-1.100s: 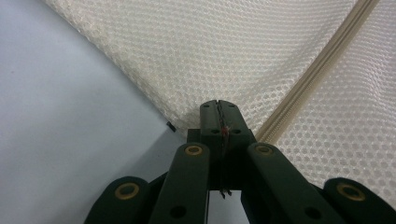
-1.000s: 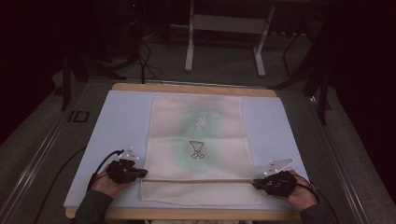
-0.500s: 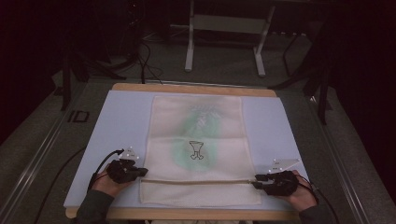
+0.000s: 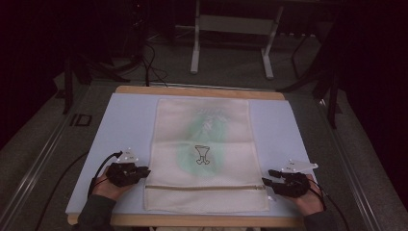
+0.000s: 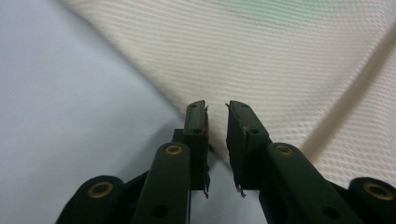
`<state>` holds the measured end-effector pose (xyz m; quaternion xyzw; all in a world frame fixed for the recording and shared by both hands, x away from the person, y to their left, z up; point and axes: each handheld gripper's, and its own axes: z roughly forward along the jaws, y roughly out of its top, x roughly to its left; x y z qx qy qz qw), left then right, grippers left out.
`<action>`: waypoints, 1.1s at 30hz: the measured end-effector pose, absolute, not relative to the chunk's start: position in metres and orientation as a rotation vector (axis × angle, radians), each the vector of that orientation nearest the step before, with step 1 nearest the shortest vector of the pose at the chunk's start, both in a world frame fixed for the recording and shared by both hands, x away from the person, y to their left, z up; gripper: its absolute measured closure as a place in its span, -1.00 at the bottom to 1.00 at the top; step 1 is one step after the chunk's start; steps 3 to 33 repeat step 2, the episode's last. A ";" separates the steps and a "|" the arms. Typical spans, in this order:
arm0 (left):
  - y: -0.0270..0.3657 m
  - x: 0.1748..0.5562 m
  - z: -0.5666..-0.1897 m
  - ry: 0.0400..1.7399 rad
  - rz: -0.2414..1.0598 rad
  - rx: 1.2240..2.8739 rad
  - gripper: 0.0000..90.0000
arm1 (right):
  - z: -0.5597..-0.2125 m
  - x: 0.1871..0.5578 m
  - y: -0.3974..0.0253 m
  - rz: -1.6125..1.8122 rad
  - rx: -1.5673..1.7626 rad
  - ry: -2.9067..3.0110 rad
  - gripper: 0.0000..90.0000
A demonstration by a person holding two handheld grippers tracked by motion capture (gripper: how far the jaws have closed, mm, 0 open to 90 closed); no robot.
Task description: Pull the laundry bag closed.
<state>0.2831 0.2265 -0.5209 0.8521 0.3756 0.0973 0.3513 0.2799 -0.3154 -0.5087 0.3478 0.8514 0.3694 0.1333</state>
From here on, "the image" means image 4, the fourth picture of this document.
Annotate white metal stand frame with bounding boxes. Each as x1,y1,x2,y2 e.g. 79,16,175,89
190,0,286,81

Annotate person's right hand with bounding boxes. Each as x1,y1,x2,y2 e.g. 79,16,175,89
286,173,325,217

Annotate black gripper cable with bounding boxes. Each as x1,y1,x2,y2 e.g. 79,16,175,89
307,179,350,231
34,150,124,231

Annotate black floor cables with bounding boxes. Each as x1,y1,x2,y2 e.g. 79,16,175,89
140,39,170,89

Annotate metal floor rail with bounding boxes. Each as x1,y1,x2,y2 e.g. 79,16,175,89
0,116,75,227
316,98,383,231

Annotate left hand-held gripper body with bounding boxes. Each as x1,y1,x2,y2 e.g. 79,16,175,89
105,146,140,189

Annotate light blue table mat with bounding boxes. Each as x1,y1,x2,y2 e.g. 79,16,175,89
64,92,329,219

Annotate person's left hand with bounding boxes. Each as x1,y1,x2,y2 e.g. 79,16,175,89
91,173,137,202

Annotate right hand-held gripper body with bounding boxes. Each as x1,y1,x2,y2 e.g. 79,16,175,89
273,159,319,198

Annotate black rectangular floor frame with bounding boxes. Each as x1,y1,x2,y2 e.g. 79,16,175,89
68,113,93,127

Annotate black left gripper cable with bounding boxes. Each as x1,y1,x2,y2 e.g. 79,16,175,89
34,150,124,231

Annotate white mesh laundry bag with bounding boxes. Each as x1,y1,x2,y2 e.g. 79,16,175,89
142,97,270,213

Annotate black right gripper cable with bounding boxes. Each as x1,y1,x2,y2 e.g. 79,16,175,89
307,179,350,231

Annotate black metal stand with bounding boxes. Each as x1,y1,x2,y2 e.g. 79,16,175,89
276,30,344,130
62,51,131,116

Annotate green garment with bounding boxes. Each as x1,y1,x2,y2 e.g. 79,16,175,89
175,107,229,178

